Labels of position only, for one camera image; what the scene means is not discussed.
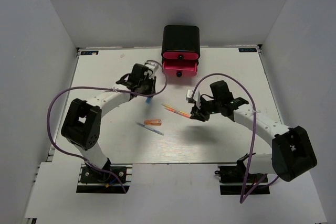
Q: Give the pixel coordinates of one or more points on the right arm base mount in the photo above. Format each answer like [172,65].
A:
[231,179]

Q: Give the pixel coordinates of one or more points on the right blue table label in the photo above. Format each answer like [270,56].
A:
[247,50]

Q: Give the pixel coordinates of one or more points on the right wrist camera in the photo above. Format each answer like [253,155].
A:
[193,96]

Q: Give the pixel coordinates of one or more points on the pink drawer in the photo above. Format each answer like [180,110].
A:
[180,55]
[180,68]

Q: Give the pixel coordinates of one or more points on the blue table label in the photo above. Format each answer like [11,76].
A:
[89,53]
[247,50]

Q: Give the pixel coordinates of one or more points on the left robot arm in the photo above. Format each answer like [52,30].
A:
[82,124]

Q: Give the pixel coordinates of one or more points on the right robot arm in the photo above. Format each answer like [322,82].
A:
[291,150]

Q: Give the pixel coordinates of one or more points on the yellow highlighter pen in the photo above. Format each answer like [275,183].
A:
[169,106]

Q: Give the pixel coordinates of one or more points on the pink top drawer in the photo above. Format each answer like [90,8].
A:
[180,55]

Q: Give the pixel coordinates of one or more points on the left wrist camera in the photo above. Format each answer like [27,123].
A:
[152,66]

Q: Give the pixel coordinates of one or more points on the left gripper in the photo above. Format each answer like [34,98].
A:
[152,81]

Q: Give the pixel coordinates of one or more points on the left blue table label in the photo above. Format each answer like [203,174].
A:
[89,53]

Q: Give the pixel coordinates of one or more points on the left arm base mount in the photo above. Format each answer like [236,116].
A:
[91,181]

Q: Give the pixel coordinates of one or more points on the blue thin pen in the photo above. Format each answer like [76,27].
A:
[149,128]

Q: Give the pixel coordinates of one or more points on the orange highlighter pen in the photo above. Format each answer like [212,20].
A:
[186,115]

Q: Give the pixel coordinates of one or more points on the orange transparent correction tape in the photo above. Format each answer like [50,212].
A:
[154,122]

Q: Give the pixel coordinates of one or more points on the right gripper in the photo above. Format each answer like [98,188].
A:
[199,114]

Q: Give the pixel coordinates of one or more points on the black drawer cabinet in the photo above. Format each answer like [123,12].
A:
[181,38]

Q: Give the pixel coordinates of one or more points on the blue transparent correction tape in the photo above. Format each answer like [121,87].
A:
[148,100]

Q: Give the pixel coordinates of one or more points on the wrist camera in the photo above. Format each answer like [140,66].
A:
[193,96]
[152,66]

